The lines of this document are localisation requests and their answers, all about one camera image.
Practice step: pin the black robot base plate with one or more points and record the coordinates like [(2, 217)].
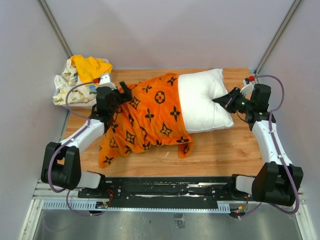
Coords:
[(212, 187)]

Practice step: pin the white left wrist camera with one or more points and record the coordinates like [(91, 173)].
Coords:
[(105, 80)]

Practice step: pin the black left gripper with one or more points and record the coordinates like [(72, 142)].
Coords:
[(126, 96)]

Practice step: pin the right aluminium frame post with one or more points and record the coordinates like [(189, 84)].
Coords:
[(289, 16)]

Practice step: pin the orange patterned plush pillowcase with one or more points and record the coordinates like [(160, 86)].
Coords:
[(153, 118)]

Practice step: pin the left aluminium frame post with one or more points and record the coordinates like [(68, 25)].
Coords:
[(57, 49)]

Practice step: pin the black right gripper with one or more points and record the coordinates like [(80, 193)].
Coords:
[(228, 100)]

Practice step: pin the aluminium frame post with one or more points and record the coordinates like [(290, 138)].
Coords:
[(289, 16), (57, 49)]

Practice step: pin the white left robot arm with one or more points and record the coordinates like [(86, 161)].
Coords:
[(61, 167)]

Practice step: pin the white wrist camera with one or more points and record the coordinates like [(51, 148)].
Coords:
[(105, 80), (248, 86)]

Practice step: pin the yellow cloth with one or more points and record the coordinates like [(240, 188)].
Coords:
[(90, 68)]

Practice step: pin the white plastic basket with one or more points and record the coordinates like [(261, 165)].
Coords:
[(84, 105)]

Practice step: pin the grey slotted cable duct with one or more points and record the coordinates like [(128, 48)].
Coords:
[(152, 204)]

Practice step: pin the white pillow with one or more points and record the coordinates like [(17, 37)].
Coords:
[(196, 94)]

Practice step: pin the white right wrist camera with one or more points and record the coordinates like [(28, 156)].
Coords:
[(248, 86)]

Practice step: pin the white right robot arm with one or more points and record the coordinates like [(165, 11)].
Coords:
[(279, 180)]

